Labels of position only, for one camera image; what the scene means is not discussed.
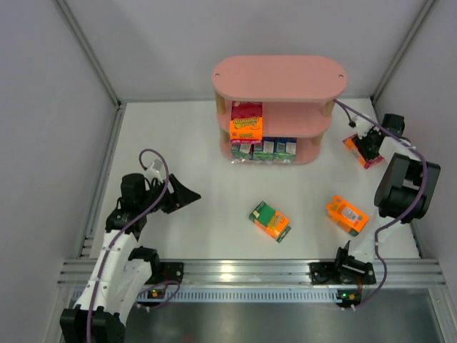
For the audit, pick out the pink orange sponge pack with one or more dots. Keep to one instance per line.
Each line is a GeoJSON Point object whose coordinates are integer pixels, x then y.
{"type": "Point", "coordinates": [246, 123]}
{"type": "Point", "coordinates": [365, 162]}

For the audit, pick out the pink three-tier shelf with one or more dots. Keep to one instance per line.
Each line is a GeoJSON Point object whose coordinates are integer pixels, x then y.
{"type": "Point", "coordinates": [297, 93]}

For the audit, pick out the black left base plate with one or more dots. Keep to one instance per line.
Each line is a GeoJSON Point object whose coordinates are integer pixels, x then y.
{"type": "Point", "coordinates": [173, 271]}

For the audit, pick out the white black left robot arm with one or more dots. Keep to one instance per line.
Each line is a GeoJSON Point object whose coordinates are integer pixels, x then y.
{"type": "Point", "coordinates": [125, 270]}

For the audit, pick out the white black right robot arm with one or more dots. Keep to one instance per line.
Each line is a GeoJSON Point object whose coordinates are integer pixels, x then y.
{"type": "Point", "coordinates": [409, 181]}

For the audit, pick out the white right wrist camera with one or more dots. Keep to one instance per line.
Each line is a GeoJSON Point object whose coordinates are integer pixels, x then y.
{"type": "Point", "coordinates": [362, 126]}

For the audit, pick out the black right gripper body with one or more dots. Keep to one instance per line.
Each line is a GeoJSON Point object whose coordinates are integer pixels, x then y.
{"type": "Point", "coordinates": [368, 147]}

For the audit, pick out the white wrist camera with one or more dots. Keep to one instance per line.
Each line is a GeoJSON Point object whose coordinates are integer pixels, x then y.
{"type": "Point", "coordinates": [154, 169]}
{"type": "Point", "coordinates": [362, 126]}

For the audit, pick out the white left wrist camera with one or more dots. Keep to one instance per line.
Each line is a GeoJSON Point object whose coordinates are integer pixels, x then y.
{"type": "Point", "coordinates": [154, 169]}

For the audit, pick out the green orange sponge pack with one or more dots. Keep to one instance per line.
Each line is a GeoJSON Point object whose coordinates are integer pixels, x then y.
{"type": "Point", "coordinates": [271, 221]}

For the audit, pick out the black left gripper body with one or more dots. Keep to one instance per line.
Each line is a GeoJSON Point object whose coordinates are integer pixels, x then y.
{"type": "Point", "coordinates": [172, 196]}

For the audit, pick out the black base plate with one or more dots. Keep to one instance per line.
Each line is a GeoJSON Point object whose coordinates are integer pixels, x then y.
{"type": "Point", "coordinates": [173, 271]}
{"type": "Point", "coordinates": [346, 273]}

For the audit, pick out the aluminium mounting rail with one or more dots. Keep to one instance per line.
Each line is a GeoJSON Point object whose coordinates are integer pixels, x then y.
{"type": "Point", "coordinates": [290, 280]}

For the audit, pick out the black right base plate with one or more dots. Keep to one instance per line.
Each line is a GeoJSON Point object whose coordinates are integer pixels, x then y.
{"type": "Point", "coordinates": [346, 273]}

